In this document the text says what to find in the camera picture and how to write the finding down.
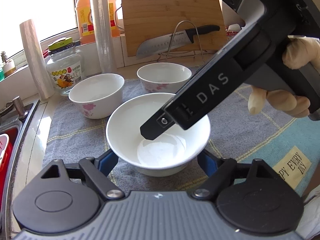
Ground small potted plant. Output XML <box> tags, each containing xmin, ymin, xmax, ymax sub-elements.
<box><xmin>1</xmin><ymin>51</ymin><xmax>17</xmax><ymax>78</ymax></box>

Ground red white basin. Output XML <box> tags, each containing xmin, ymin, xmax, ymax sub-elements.
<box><xmin>0</xmin><ymin>127</ymin><xmax>18</xmax><ymax>205</ymax></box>

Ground red white food packet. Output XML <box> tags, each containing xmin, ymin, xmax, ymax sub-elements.
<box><xmin>226</xmin><ymin>24</ymin><xmax>242</xmax><ymax>41</ymax></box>

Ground clear plastic wrap roll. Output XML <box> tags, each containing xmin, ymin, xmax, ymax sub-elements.
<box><xmin>90</xmin><ymin>0</ymin><xmax>117</xmax><ymax>73</ymax></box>

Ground gloved right hand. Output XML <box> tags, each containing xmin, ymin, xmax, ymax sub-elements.
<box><xmin>247</xmin><ymin>36</ymin><xmax>320</xmax><ymax>119</ymax></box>

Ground black-handled kitchen knife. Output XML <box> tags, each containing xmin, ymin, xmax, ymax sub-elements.
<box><xmin>136</xmin><ymin>24</ymin><xmax>220</xmax><ymax>59</ymax></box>

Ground white bowl pink flowers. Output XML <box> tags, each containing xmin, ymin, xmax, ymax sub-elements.
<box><xmin>68</xmin><ymin>73</ymin><xmax>125</xmax><ymax>119</ymax></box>
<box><xmin>137</xmin><ymin>62</ymin><xmax>192</xmax><ymax>93</ymax></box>

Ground orange cooking wine jug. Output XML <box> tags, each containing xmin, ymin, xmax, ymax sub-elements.
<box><xmin>75</xmin><ymin>0</ymin><xmax>120</xmax><ymax>45</ymax></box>

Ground grey checked table cloth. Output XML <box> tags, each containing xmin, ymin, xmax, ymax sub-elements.
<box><xmin>43</xmin><ymin>85</ymin><xmax>319</xmax><ymax>194</ymax></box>

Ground steel kitchen sink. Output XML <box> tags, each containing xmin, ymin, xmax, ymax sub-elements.
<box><xmin>1</xmin><ymin>99</ymin><xmax>40</xmax><ymax>233</ymax></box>

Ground white shallow bowl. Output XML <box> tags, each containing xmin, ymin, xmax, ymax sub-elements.
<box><xmin>106</xmin><ymin>93</ymin><xmax>210</xmax><ymax>177</ymax></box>

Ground white jacket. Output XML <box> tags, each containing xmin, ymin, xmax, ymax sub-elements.
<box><xmin>297</xmin><ymin>192</ymin><xmax>319</xmax><ymax>239</ymax></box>

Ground bamboo cutting board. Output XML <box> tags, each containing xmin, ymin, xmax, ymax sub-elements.
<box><xmin>121</xmin><ymin>0</ymin><xmax>227</xmax><ymax>56</ymax></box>

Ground metal wire board stand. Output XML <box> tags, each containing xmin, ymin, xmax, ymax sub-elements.
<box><xmin>153</xmin><ymin>20</ymin><xmax>220</xmax><ymax>57</ymax></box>

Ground glass jar green lid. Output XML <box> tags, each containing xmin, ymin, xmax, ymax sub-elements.
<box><xmin>46</xmin><ymin>37</ymin><xmax>86</xmax><ymax>96</ymax></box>

